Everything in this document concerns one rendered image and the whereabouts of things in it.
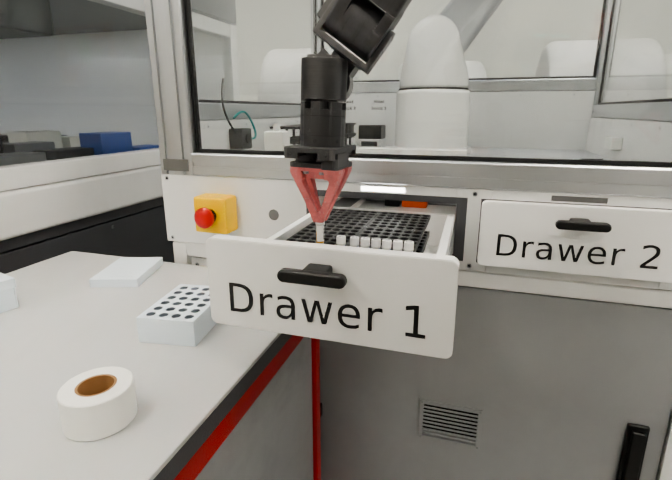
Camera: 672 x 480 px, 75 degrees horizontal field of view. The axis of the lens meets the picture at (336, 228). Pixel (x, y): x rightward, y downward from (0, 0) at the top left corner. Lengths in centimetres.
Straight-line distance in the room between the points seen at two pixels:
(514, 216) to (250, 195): 49
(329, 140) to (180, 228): 53
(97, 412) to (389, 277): 32
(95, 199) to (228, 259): 84
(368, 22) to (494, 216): 38
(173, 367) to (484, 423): 61
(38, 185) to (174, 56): 47
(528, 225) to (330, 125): 39
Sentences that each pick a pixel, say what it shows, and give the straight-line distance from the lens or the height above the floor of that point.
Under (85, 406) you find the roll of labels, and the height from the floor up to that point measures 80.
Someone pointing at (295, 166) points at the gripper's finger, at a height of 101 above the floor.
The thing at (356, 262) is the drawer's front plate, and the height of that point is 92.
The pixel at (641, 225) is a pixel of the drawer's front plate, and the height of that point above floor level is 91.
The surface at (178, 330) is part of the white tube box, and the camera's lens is 65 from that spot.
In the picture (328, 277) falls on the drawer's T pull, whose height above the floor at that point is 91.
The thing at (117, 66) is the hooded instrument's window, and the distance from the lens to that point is 145.
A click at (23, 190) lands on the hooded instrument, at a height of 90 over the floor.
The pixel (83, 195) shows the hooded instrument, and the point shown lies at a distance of 131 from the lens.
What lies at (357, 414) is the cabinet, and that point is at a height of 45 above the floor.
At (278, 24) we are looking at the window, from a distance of 87.
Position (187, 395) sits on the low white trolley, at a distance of 56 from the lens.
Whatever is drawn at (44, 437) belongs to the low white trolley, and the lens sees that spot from 56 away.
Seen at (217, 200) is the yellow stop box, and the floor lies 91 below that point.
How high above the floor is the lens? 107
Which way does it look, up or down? 15 degrees down
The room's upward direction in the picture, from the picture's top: straight up
